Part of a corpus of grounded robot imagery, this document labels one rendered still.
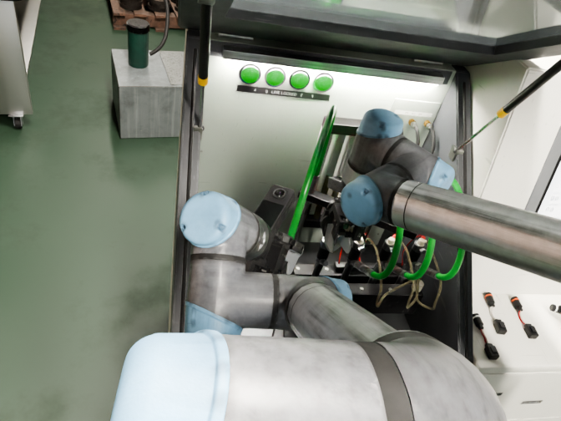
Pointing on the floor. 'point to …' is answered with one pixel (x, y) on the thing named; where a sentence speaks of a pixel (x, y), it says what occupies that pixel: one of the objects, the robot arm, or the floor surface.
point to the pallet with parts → (156, 15)
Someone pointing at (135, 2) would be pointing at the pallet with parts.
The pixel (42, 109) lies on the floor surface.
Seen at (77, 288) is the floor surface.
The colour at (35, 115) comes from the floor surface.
